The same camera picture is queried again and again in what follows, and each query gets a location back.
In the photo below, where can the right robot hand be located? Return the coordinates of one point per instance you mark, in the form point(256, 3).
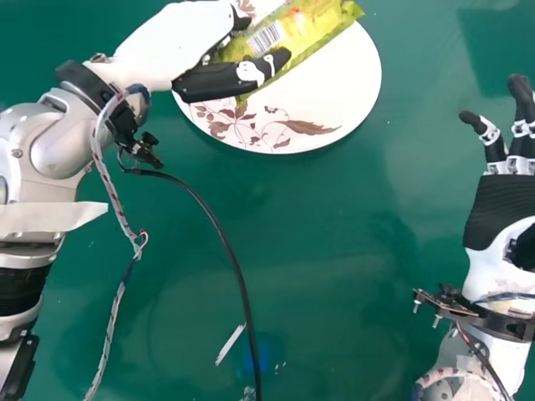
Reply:
point(497, 209)

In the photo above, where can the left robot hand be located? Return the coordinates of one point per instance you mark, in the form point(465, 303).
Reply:
point(159, 46)

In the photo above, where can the yellow-green biscuit packet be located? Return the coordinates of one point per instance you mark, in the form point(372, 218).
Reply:
point(309, 29)

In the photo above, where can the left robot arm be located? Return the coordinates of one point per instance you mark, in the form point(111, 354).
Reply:
point(42, 142)

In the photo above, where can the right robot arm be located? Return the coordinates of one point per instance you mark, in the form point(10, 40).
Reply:
point(460, 376)

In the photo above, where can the white plate brown leaf pattern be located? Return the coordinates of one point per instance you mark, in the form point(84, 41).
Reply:
point(334, 104)

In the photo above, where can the small white tape strip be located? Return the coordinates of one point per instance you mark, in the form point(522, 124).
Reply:
point(230, 344)

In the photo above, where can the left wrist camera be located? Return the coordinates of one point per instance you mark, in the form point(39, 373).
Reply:
point(144, 146)

